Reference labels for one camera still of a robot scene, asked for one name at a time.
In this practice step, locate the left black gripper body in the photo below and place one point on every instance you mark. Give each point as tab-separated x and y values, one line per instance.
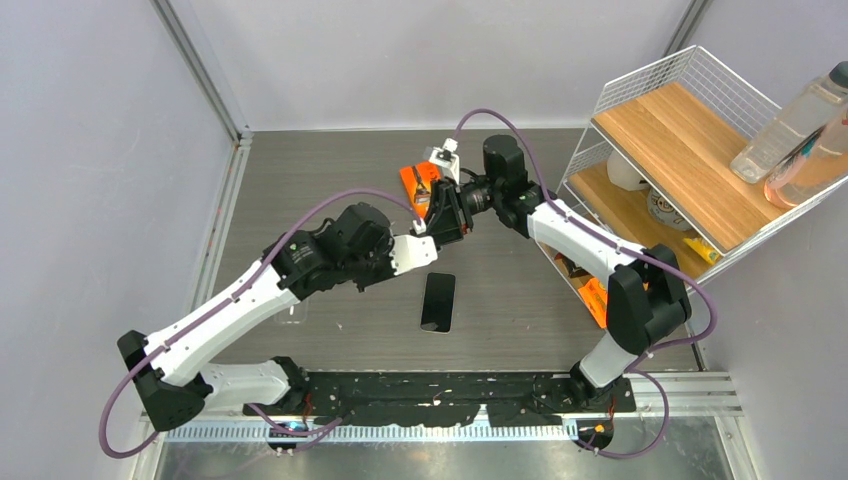
375	268

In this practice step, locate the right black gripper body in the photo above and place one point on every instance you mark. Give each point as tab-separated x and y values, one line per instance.
478	196

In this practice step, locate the orange razor box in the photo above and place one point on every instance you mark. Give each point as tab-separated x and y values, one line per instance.
417	180

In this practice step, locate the black phone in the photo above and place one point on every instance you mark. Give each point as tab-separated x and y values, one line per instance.
438	303

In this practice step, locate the clear phone case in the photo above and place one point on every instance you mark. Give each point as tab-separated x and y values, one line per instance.
294	315

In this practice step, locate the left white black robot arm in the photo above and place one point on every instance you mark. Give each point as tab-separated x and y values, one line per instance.
183	381

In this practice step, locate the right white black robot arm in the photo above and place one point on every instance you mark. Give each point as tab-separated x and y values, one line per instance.
646	299

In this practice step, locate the orange packet under shelf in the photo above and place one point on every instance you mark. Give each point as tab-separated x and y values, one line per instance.
594	297

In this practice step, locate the white round container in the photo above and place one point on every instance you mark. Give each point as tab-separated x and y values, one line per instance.
623	175

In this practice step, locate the yellow snack packet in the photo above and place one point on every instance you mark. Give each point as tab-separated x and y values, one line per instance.
701	247

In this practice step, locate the pink tinted bottle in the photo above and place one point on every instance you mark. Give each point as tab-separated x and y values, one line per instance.
815	165

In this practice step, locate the clear water bottle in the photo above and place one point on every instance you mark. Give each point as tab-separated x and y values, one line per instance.
817	103

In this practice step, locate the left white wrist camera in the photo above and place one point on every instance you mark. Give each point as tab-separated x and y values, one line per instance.
412	251

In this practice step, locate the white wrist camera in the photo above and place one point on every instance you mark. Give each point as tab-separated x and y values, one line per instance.
446	159
412	251

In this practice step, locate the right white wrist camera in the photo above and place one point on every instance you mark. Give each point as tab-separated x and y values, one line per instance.
446	159

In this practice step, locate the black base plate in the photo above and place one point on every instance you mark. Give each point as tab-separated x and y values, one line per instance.
446	399

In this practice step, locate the white wire wooden shelf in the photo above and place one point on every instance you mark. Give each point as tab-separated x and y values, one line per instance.
679	122

